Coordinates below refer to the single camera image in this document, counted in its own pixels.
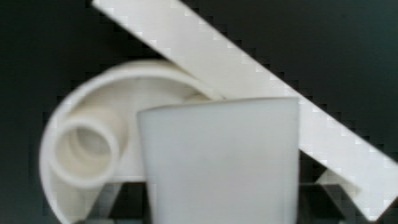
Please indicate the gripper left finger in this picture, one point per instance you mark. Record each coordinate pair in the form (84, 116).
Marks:
(121, 205)

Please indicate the white right barrier rail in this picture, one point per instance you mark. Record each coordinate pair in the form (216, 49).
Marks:
(178, 34)

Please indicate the white round stool seat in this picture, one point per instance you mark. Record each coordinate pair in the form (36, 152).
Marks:
(91, 155)

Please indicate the white stool leg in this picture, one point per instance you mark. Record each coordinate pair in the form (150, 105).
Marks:
(221, 158)

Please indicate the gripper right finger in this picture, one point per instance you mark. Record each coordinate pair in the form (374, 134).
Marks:
(326, 206)

